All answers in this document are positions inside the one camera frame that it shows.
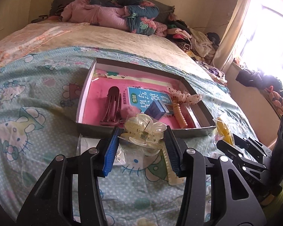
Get pink quilt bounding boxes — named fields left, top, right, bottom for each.
left=61, top=0, right=168, bottom=36

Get sheer cherry print scrunchie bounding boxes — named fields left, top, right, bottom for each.
left=167, top=87, right=202, bottom=105

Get small blue box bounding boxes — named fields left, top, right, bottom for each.
left=144, top=100, right=169, bottom=120

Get beige curtain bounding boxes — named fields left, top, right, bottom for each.
left=212, top=0, right=251, bottom=73

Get dark clothes on windowsill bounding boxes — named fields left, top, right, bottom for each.
left=233, top=61, right=283, bottom=119

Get cream hair comb clip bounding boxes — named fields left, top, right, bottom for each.
left=162, top=142, right=185, bottom=186

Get dark floral quilt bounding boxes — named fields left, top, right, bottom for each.
left=88, top=0, right=160, bottom=36

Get yellow rings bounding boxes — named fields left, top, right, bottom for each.
left=212, top=116, right=237, bottom=147

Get cream wardrobe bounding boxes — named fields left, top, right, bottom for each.
left=0, top=0, right=31, bottom=40

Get maroon hair clip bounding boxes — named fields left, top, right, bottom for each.
left=100, top=86, right=122, bottom=126

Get orange spiral hair tie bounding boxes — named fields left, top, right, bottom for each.
left=171, top=100, right=189, bottom=130

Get hello kitty blue blanket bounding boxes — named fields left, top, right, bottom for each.
left=0, top=47, right=256, bottom=225

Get pink blue children's book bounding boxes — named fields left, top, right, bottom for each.
left=76, top=65, right=196, bottom=129

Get pink pompom hair tie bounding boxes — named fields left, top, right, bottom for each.
left=118, top=105, right=142, bottom=121

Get pile of clothes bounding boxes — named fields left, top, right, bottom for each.
left=166, top=13, right=227, bottom=86

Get beige bed sheet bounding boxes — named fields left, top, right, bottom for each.
left=0, top=21, right=211, bottom=79

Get window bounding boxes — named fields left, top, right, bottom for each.
left=235, top=0, right=283, bottom=78

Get cream claw hair clip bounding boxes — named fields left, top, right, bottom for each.
left=120, top=113, right=167, bottom=150

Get dark shallow cardboard box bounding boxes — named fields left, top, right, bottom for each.
left=76, top=58, right=215, bottom=138

